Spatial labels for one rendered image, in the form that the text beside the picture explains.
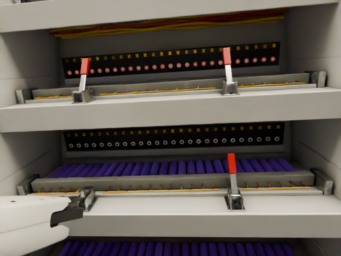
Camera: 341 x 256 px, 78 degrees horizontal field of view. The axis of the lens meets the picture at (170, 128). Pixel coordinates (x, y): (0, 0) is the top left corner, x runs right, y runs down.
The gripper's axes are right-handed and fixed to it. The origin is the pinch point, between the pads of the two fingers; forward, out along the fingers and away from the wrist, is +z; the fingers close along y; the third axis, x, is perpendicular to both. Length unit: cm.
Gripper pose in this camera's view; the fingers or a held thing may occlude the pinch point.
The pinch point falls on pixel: (61, 208)
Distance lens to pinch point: 37.2
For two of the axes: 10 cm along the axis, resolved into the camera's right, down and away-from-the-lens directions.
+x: -0.2, -9.7, 2.4
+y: 9.9, -0.4, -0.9
